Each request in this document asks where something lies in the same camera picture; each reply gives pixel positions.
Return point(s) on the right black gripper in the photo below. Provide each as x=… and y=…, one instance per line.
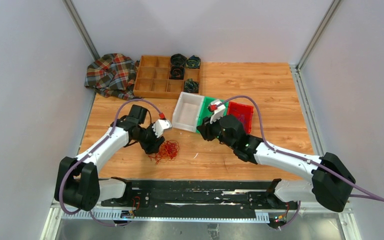
x=203, y=131

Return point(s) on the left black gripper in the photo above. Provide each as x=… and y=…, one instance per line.
x=153, y=146

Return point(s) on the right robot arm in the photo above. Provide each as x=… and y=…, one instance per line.
x=326, y=179

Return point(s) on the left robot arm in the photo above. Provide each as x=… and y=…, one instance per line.
x=78, y=183

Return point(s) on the green plastic bin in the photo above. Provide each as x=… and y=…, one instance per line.
x=204, y=111

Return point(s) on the white plastic bin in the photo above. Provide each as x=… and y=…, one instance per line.
x=187, y=111

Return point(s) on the rolled dark sock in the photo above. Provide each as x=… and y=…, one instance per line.
x=178, y=60
x=191, y=86
x=176, y=72

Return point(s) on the red plastic bin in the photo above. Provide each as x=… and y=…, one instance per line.
x=244, y=113

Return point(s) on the wooden compartment tray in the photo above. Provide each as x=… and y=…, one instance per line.
x=152, y=79

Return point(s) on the rolled teal sock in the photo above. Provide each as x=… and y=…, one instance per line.
x=193, y=62

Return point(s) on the plaid cloth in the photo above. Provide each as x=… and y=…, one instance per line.
x=113, y=75

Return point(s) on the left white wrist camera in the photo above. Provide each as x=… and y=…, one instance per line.
x=160, y=126

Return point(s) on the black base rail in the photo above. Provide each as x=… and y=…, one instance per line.
x=202, y=199

